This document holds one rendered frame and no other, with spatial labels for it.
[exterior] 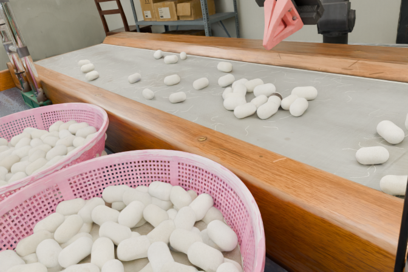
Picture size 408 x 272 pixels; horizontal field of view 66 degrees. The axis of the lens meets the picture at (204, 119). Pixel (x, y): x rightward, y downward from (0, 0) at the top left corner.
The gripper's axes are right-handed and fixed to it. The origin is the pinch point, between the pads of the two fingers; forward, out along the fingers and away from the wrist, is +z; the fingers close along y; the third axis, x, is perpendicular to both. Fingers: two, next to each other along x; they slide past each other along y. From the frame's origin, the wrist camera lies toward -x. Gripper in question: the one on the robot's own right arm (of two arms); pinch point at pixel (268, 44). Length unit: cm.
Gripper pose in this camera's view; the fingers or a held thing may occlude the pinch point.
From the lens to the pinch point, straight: 54.7
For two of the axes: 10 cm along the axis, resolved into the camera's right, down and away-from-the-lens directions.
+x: 5.8, 4.6, 6.7
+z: -4.7, 8.6, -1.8
